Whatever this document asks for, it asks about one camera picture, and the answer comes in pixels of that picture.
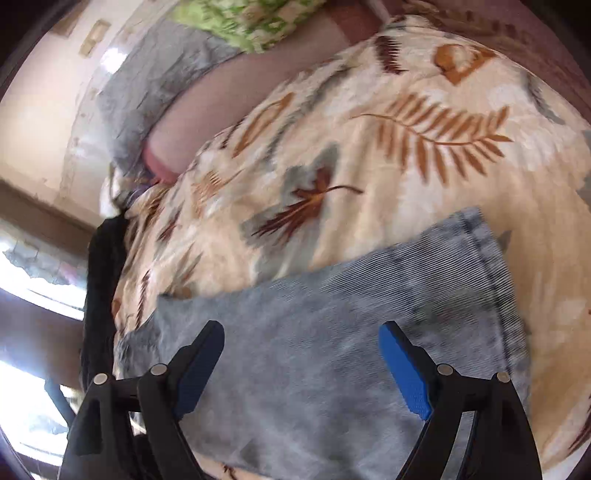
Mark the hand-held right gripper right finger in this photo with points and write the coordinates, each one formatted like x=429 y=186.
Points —
x=406 y=374

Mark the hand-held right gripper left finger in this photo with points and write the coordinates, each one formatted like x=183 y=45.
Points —
x=198 y=374

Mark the grey-blue denim pants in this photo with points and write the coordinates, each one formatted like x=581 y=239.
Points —
x=300 y=346

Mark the black cloth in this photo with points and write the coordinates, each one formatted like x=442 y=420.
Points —
x=104 y=267

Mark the window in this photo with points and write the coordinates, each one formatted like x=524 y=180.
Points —
x=32 y=281

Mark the cream leaf print blanket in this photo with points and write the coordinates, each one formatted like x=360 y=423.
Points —
x=369 y=184

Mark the grey quilted pillow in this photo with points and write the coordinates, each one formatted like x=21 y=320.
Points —
x=152 y=83

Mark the green patterned cloth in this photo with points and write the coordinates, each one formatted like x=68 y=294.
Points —
x=240 y=23

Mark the small wall plaque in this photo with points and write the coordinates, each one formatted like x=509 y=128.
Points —
x=93 y=39
x=64 y=23

